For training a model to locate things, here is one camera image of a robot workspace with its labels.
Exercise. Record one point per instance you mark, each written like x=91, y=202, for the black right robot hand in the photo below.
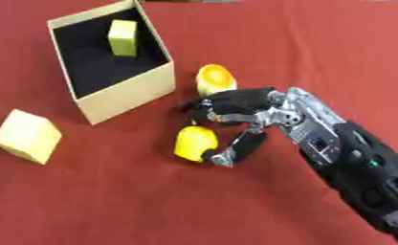
x=238, y=101

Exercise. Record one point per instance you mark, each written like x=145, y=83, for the pale yellow cube block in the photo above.
x=26, y=136

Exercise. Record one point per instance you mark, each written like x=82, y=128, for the yellow-green rectangular block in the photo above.
x=123, y=38

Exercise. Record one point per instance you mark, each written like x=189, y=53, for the yellow toy fruit piece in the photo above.
x=194, y=143

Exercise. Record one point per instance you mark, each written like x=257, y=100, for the yellow toy fruit half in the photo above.
x=214, y=79

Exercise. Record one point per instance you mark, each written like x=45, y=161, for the tan cardboard box black inside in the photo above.
x=113, y=60

